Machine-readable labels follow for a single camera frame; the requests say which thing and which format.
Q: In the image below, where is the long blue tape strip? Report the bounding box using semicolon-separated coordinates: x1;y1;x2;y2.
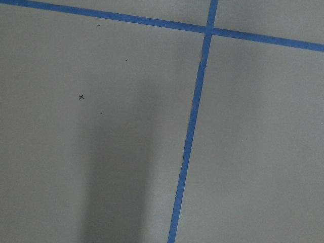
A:
167;0;218;243

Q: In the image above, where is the crossing blue tape strip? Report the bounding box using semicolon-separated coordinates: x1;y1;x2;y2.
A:
1;1;323;52

